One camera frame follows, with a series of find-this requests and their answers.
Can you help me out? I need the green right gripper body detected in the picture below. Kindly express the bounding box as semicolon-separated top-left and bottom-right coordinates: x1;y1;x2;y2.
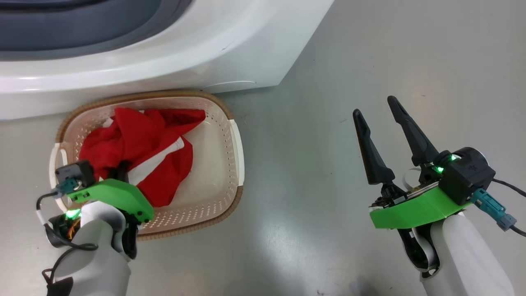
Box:
369;185;471;230

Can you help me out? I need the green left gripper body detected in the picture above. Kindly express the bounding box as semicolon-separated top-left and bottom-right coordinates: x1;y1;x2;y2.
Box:
67;178;155;224

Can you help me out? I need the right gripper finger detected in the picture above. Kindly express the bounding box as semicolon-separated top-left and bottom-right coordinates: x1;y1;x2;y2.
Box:
352;109;406;202
387;95;440;184

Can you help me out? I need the red sports jersey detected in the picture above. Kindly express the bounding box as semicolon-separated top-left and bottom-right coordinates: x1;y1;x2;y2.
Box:
78;106;206;208

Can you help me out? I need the cream perforated laundry basket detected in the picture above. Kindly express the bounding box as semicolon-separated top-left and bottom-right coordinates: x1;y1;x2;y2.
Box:
49;90;246;241

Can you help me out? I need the grey rubber door gasket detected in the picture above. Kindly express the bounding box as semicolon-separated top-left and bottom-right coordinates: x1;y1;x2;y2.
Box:
0;0;194;62

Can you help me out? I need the white washing machine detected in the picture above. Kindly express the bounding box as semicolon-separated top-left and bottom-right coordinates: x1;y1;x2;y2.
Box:
0;0;335;121

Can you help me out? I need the round drain filter cover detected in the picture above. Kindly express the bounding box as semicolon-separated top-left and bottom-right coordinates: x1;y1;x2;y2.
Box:
203;81;258;93

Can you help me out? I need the left teal-plug camera cable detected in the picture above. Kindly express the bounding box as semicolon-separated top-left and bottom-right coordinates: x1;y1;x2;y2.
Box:
36;178;100;296

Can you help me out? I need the teal-plug camera cable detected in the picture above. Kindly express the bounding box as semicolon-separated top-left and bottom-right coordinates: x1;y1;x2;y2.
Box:
36;178;100;296
470;177;526;237

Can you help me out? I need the right teal-plug camera cable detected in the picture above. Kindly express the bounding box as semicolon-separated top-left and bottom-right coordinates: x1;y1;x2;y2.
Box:
470;177;526;237

